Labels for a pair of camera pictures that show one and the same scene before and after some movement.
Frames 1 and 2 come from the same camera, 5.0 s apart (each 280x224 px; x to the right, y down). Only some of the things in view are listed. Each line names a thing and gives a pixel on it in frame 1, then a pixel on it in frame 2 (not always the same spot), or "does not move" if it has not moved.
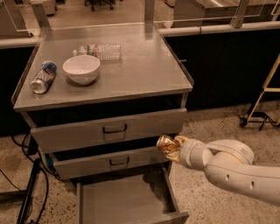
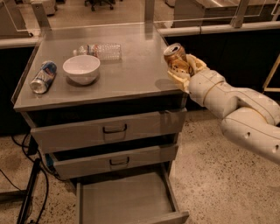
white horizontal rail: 242,27 does not move
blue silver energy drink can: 44,78 does not move
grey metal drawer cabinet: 96,99 does not move
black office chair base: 94,3 does not move
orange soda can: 167,143 -> 175,55
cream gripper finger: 182,139 -> 195,63
